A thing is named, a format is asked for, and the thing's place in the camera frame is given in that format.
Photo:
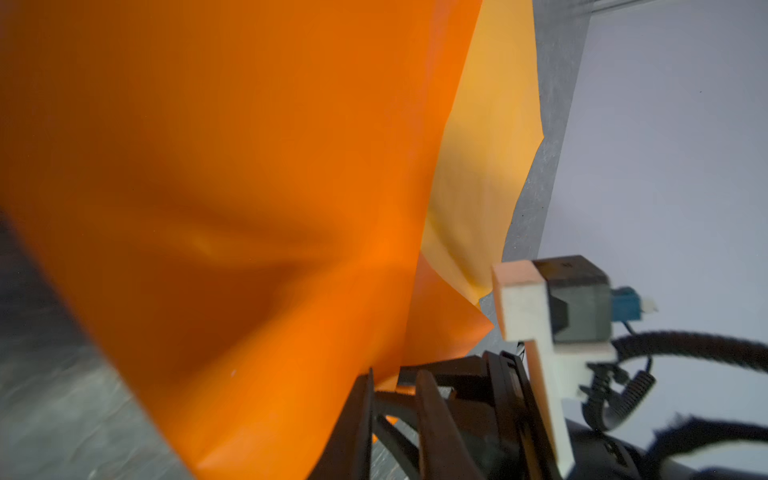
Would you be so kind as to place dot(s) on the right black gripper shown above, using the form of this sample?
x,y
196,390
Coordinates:
x,y
491,403

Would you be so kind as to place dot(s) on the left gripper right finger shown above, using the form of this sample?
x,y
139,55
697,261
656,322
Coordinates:
x,y
442,451

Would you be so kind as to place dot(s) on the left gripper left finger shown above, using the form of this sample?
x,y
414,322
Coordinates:
x,y
347,454

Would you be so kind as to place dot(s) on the orange wrapping paper sheet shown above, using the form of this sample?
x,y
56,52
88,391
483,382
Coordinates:
x,y
248,204

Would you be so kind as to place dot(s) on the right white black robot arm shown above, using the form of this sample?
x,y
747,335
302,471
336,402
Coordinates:
x,y
612,395

